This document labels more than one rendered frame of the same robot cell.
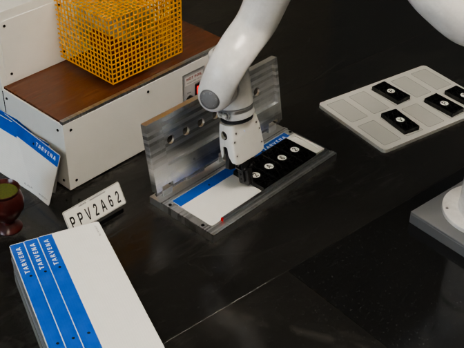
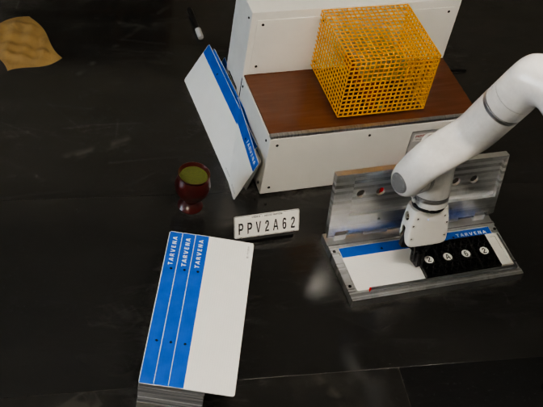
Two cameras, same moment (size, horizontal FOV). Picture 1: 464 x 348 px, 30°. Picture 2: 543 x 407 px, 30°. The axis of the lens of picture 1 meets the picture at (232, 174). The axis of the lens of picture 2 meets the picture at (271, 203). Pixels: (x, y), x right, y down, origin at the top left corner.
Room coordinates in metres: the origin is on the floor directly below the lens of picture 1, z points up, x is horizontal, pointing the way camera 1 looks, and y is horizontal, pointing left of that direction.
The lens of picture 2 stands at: (0.01, -0.29, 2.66)
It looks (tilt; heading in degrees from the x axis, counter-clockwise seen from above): 46 degrees down; 22
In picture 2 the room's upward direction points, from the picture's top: 12 degrees clockwise
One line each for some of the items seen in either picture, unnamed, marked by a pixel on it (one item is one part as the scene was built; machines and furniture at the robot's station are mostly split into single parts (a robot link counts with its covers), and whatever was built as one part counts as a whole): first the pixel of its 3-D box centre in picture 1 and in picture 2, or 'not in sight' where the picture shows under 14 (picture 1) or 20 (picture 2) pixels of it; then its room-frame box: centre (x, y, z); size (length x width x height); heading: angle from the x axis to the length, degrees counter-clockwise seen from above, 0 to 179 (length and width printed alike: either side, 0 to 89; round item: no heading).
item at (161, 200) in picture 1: (246, 175); (423, 254); (1.68, -0.03, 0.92); 0.44 x 0.21 x 0.04; 137
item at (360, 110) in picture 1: (405, 105); not in sight; (2.02, -0.47, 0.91); 0.40 x 0.27 x 0.01; 125
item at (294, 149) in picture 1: (294, 151); (483, 252); (1.77, -0.15, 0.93); 0.10 x 0.05 x 0.01; 47
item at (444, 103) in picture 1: (443, 105); not in sight; (2.02, -0.57, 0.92); 0.10 x 0.05 x 0.01; 39
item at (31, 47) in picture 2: not in sight; (18, 41); (1.71, 1.19, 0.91); 0.22 x 0.18 x 0.02; 65
